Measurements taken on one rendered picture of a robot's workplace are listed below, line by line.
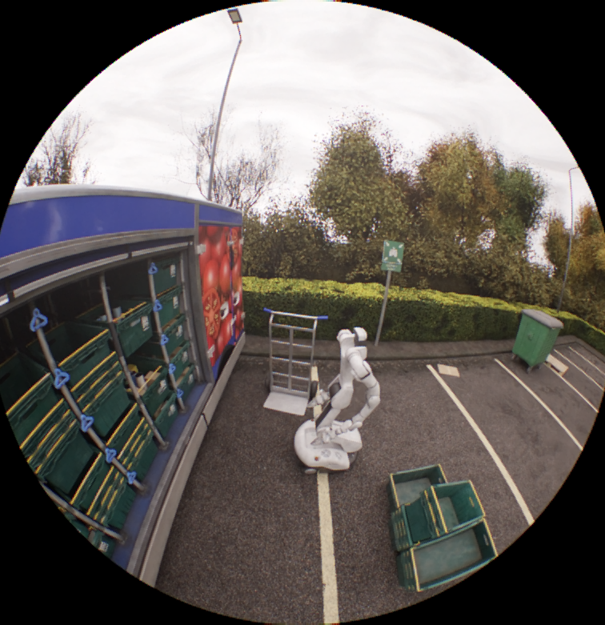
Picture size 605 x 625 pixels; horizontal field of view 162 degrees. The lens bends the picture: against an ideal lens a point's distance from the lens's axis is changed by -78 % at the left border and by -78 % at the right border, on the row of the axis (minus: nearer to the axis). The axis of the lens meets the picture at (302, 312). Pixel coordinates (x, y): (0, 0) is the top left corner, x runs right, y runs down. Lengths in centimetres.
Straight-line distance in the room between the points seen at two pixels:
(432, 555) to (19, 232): 285
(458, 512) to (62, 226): 299
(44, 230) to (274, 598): 251
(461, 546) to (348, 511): 112
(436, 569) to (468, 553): 27
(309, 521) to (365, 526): 51
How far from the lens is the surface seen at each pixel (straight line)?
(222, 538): 225
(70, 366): 123
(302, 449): 215
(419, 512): 184
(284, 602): 219
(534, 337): 612
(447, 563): 221
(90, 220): 110
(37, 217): 97
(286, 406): 298
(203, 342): 216
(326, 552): 219
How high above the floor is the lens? 217
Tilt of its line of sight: 21 degrees down
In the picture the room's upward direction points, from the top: 3 degrees clockwise
